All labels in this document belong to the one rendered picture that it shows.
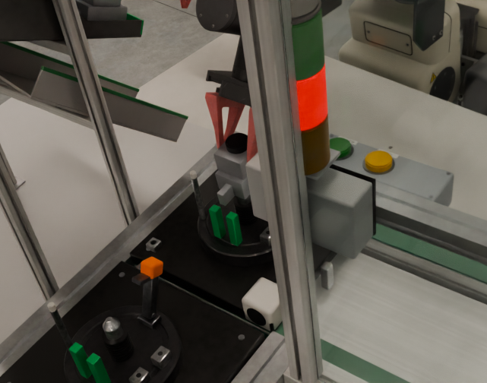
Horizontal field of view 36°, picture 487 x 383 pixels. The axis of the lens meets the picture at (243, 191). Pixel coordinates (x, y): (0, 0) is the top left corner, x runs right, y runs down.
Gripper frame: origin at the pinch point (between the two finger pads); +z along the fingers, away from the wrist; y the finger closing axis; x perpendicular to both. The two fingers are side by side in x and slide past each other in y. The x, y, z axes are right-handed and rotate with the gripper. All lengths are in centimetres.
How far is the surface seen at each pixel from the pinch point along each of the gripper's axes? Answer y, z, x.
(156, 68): -161, 24, 169
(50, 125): -59, 15, 23
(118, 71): -176, 29, 161
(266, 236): 5.2, 10.1, 3.2
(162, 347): 5.2, 21.2, -14.1
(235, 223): 2.1, 9.1, 0.3
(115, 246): -15.3, 18.9, -2.0
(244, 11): 18.3, -18.3, -31.3
